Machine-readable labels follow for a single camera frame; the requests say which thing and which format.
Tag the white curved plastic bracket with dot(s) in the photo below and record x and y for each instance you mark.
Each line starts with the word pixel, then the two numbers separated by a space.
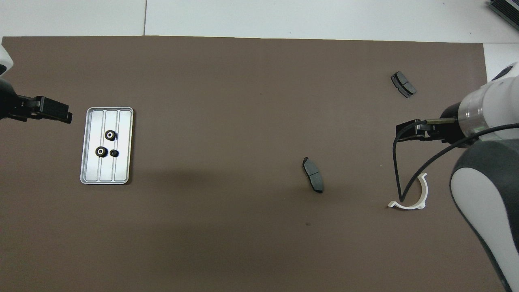
pixel 425 190

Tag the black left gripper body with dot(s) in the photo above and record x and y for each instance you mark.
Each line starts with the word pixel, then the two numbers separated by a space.
pixel 18 107

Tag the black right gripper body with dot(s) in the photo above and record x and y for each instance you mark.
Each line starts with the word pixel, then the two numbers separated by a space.
pixel 452 129

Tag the dark grey brake pad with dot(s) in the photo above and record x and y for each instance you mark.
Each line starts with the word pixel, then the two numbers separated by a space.
pixel 313 175
pixel 403 84

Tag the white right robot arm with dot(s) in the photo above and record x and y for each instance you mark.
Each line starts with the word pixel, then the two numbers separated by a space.
pixel 486 202

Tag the small black bearing gear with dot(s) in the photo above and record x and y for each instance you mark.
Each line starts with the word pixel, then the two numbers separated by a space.
pixel 114 153

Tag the grey ridged device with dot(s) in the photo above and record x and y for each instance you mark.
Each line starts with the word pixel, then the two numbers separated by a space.
pixel 507 10

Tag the brown table mat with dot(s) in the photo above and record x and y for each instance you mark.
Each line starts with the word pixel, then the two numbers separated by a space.
pixel 243 81

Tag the silver metal tray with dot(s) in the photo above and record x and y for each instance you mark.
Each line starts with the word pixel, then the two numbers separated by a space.
pixel 121 170

